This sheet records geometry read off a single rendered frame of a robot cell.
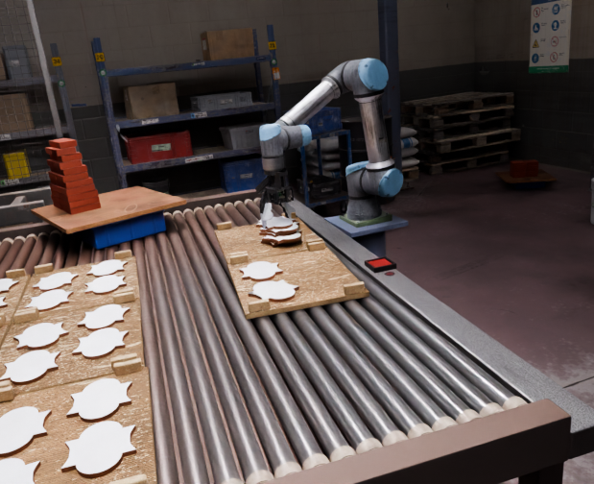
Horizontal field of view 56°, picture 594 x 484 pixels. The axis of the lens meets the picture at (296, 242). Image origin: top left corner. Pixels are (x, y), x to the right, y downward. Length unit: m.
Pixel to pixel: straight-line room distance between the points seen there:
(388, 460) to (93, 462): 0.50
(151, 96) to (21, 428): 5.15
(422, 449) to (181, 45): 6.15
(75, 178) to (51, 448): 1.46
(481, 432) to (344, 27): 6.71
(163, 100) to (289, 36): 1.86
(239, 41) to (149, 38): 1.07
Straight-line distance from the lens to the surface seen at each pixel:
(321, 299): 1.53
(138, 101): 6.11
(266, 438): 1.08
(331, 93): 2.21
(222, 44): 6.22
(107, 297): 1.77
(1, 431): 1.25
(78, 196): 2.45
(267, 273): 1.71
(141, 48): 6.73
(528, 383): 1.23
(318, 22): 7.30
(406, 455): 0.97
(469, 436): 1.02
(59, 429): 1.21
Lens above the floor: 1.57
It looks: 18 degrees down
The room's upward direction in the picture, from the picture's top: 5 degrees counter-clockwise
